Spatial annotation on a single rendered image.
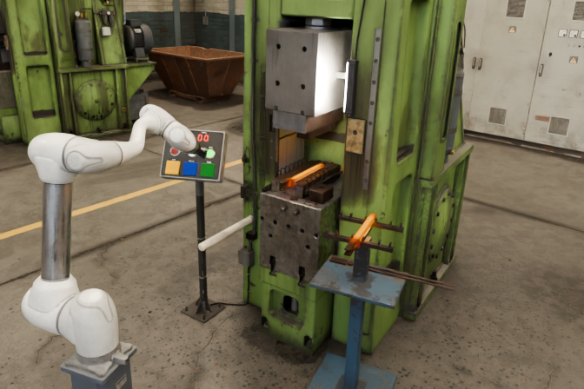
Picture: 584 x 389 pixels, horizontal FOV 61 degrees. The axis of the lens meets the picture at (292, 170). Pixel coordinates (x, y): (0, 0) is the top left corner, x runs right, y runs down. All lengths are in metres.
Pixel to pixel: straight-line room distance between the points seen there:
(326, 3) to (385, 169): 0.86
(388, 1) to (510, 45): 5.23
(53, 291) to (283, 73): 1.40
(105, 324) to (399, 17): 1.75
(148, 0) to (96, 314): 10.00
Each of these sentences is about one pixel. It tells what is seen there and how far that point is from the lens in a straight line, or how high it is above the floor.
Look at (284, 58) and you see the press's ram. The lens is 2.48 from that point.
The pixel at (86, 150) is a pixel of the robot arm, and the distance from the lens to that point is 1.82.
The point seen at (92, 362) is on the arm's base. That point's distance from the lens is 2.07.
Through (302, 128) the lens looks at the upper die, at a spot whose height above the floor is 1.29.
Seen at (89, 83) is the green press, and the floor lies 0.74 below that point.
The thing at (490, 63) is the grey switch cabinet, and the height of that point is 1.09.
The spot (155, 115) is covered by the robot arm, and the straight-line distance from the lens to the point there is 2.30.
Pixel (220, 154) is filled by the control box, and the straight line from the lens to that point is 2.74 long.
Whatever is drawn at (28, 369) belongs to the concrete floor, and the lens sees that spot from 3.17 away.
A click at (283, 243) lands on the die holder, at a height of 0.66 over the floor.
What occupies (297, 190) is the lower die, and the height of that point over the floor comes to 0.96.
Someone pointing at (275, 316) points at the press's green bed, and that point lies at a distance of 3.00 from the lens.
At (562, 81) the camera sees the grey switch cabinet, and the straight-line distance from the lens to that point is 7.39.
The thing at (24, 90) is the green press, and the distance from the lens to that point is 6.94.
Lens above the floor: 1.93
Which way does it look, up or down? 20 degrees down
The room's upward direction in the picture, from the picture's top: 2 degrees clockwise
